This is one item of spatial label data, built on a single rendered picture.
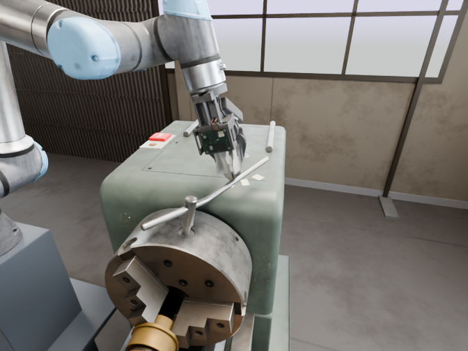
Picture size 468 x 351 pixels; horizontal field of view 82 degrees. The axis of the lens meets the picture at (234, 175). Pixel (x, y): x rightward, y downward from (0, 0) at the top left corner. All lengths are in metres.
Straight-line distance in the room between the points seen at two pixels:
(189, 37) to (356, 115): 2.60
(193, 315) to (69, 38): 0.50
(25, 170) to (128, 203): 0.30
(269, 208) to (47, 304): 0.71
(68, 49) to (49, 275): 0.70
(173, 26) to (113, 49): 0.12
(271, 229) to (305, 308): 1.40
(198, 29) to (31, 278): 0.77
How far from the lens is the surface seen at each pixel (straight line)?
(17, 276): 0.92
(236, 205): 0.64
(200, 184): 0.68
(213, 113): 0.52
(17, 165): 0.89
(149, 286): 0.59
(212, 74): 0.50
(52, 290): 1.01
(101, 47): 0.42
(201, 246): 0.54
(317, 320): 1.98
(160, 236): 0.56
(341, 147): 3.08
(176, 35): 0.51
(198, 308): 0.60
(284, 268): 1.46
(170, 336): 0.57
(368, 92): 2.95
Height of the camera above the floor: 1.59
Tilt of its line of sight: 28 degrees down
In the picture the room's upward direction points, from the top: straight up
